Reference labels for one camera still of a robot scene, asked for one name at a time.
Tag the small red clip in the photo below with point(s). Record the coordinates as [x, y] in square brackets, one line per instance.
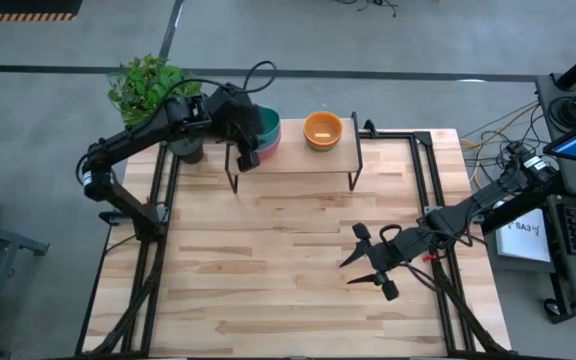
[430, 259]

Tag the black metal rig frame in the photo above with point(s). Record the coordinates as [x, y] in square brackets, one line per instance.
[393, 134]

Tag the black mat with hazard stripe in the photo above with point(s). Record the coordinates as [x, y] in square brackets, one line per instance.
[23, 7]

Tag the grey equipment cart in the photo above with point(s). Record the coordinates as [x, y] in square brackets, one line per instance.
[548, 100]

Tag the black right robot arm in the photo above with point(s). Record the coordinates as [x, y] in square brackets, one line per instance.
[468, 212]

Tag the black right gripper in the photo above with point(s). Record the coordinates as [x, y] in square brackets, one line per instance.
[393, 250]

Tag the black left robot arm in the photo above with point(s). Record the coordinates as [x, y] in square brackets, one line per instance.
[133, 137]

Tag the green leafy plant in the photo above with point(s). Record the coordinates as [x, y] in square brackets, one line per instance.
[140, 87]

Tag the coral opaque bowl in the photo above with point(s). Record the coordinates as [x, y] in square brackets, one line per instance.
[268, 156]

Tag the black computer mouse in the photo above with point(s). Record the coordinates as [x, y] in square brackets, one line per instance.
[552, 307]

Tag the black plant pot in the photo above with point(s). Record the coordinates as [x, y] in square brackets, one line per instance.
[188, 152]

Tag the teal opaque bowl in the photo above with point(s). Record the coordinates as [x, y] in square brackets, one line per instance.
[270, 125]

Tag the blue opaque bowl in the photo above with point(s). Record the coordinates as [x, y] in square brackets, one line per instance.
[276, 142]

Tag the yellow translucent bowl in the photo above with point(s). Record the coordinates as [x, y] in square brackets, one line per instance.
[323, 130]

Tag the white paper sheet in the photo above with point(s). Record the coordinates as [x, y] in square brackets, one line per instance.
[523, 240]

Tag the wooden shelf with black legs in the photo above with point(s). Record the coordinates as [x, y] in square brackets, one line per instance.
[308, 160]

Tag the pink opaque bowl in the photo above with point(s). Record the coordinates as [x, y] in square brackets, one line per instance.
[271, 149]

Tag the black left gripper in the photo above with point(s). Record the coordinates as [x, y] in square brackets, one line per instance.
[238, 117]

